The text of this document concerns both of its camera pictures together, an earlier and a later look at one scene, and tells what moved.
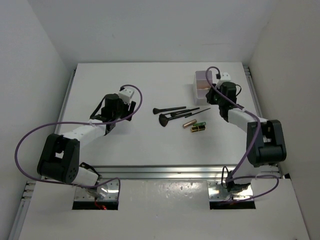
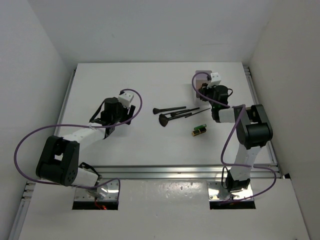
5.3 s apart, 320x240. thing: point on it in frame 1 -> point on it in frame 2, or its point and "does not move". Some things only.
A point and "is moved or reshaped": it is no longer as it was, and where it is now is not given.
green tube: (201, 123) is moved or reshaped
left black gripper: (127, 112) does not move
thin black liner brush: (194, 114) does not move
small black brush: (176, 113) does not move
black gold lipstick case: (197, 128) is moved or reshaped
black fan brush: (164, 120) does not move
